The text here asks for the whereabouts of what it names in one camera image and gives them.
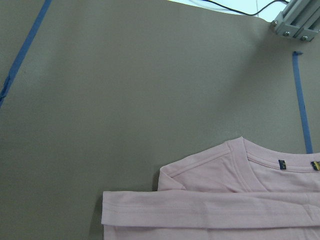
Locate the pink printed t-shirt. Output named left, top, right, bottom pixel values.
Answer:
left=101, top=137, right=320, bottom=240

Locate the brown paper table cover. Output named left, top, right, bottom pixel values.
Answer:
left=0, top=0, right=320, bottom=240

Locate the black cable on desk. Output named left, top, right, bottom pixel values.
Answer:
left=204, top=0, right=291, bottom=16

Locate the aluminium frame post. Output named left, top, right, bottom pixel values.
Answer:
left=271, top=0, right=320, bottom=42

